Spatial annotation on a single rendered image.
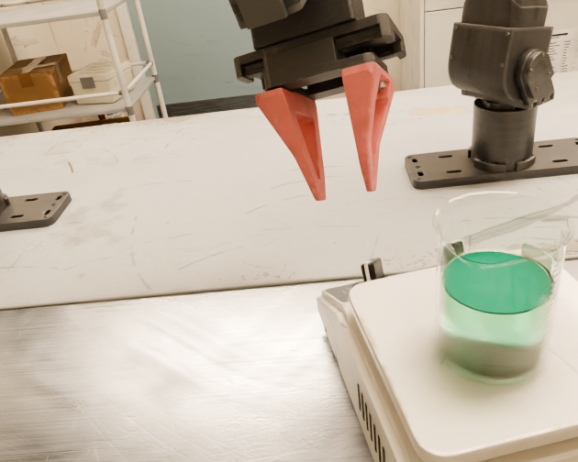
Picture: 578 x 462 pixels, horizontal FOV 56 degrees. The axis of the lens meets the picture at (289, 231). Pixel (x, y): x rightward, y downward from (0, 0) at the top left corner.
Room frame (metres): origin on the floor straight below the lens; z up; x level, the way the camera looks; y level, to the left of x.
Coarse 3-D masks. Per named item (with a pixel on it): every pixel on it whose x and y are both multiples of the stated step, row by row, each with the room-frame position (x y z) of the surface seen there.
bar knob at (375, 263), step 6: (372, 258) 0.31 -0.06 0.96; (378, 258) 0.31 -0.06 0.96; (366, 264) 0.29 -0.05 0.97; (372, 264) 0.29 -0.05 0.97; (378, 264) 0.30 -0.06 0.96; (366, 270) 0.29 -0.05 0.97; (372, 270) 0.29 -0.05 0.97; (378, 270) 0.30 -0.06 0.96; (366, 276) 0.29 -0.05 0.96; (372, 276) 0.29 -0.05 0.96; (378, 276) 0.29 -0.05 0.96; (384, 276) 0.31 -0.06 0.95; (390, 276) 0.30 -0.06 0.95; (360, 282) 0.30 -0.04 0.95
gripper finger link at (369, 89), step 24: (312, 48) 0.34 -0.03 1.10; (336, 48) 0.34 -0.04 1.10; (264, 72) 0.35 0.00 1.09; (288, 72) 0.34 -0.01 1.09; (312, 72) 0.33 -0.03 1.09; (336, 72) 0.33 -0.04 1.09; (360, 72) 0.32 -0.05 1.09; (384, 72) 0.34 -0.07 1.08; (360, 96) 0.32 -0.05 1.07; (384, 96) 0.35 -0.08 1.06; (360, 120) 0.32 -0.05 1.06; (384, 120) 0.35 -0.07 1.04; (360, 144) 0.32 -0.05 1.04
